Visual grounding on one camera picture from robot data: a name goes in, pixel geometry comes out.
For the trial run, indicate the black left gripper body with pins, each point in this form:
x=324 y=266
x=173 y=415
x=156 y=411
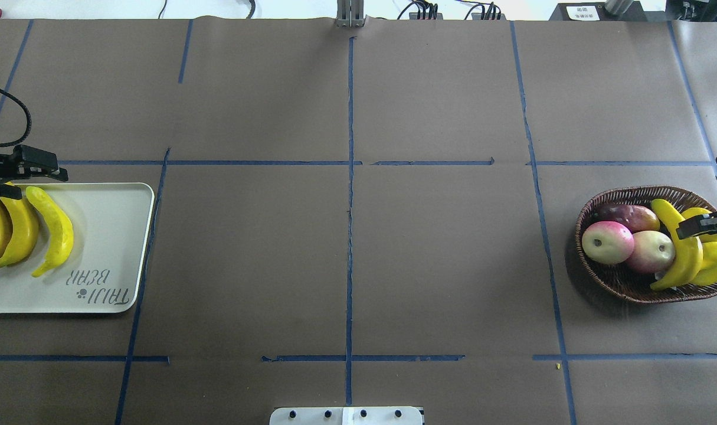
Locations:
x=32 y=161

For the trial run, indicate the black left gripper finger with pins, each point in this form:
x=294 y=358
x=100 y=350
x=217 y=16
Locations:
x=33 y=162
x=11 y=192

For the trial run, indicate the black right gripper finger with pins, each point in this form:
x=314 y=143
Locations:
x=697 y=225

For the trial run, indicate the woven wicker basket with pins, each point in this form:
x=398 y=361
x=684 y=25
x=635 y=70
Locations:
x=617 y=279

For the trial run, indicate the yellow lemon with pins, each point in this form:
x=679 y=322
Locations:
x=696 y=211

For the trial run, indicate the pale green pink apple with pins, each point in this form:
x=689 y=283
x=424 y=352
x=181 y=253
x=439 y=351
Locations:
x=653 y=252

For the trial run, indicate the dark red apple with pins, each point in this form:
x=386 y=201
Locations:
x=636 y=218

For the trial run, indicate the cream bear tray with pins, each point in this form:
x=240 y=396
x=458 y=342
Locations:
x=111 y=223

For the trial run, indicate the black label box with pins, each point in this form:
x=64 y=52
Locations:
x=621 y=11

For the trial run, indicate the black orange connector block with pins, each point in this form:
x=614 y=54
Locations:
x=421 y=11

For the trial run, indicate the aluminium frame post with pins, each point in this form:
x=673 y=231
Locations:
x=350 y=13

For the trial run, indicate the white camera post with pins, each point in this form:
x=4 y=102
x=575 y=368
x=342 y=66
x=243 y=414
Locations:
x=349 y=415

